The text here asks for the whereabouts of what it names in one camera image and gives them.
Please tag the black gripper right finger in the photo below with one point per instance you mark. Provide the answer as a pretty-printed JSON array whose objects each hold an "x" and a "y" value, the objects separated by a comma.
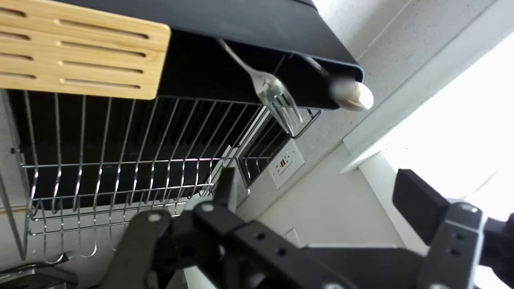
[{"x": 449, "y": 241}]

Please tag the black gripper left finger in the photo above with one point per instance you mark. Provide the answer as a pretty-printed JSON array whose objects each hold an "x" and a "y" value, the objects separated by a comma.
[{"x": 160, "y": 251}]

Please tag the silver metal spoon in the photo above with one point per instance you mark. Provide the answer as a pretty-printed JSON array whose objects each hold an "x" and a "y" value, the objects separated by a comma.
[{"x": 353, "y": 95}]

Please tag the silver metal fork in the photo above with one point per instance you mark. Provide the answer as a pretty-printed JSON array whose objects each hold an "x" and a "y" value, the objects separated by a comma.
[{"x": 274, "y": 94}]

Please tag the black dish drying rack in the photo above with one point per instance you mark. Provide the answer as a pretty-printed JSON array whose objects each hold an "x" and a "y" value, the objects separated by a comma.
[{"x": 122, "y": 166}]

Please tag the bamboo knife block insert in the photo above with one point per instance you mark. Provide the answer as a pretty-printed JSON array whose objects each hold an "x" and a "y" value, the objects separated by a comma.
[{"x": 80, "y": 54}]

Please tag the black utensil caddy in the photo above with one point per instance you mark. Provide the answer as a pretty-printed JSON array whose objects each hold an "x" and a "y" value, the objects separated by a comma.
[{"x": 241, "y": 21}]

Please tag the white window frame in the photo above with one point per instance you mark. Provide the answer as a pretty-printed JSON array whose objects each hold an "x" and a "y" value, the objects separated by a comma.
[{"x": 417, "y": 91}]

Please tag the white wall outlet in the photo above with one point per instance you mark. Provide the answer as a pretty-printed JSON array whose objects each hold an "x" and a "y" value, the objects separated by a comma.
[{"x": 286, "y": 163}]

